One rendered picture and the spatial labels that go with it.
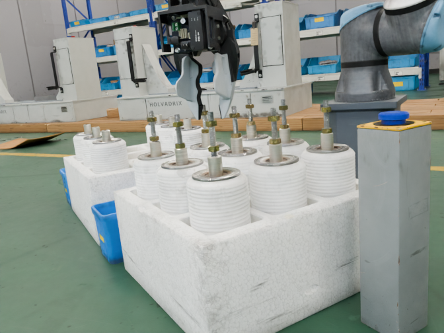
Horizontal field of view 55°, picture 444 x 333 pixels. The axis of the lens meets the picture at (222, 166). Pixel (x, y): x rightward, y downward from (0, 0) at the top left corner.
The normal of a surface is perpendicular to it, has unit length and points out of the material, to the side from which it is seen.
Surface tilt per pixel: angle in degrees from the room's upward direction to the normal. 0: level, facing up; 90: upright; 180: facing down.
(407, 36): 116
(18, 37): 90
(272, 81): 90
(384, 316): 90
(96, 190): 90
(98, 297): 0
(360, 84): 72
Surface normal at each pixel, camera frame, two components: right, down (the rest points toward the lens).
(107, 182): 0.48, 0.15
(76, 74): 0.86, 0.04
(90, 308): -0.09, -0.97
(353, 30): -0.72, 0.17
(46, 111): -0.50, 0.23
